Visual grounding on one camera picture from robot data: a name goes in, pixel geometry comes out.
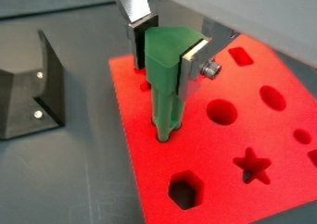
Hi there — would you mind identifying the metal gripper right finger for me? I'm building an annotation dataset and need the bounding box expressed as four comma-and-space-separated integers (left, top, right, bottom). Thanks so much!
176, 19, 239, 101

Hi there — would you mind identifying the green three prong peg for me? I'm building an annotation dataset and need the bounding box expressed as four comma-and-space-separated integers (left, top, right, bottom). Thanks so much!
144, 27, 206, 142

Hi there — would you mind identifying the black curved holder stand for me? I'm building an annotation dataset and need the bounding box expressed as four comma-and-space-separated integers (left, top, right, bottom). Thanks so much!
0, 27, 65, 140

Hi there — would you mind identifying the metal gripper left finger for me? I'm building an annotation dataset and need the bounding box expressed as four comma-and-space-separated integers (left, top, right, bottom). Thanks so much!
115, 0, 159, 69

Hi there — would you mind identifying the red shape sorter block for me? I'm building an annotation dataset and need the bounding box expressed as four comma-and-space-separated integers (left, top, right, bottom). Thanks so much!
108, 35, 317, 224

